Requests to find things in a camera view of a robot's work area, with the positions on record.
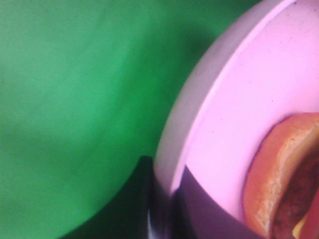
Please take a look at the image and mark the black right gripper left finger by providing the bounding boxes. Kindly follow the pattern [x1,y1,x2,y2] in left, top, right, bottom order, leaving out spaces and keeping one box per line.
[62,156,154,239]

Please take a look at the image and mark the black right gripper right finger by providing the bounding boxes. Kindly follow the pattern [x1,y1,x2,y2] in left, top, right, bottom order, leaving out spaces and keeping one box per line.
[170,168,260,239]

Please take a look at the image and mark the burger with lettuce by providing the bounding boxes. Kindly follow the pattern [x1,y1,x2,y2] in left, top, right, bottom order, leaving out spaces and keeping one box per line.
[242,112,319,239]

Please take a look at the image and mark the pink plastic plate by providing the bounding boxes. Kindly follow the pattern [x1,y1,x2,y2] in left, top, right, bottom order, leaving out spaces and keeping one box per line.
[149,0,319,239]

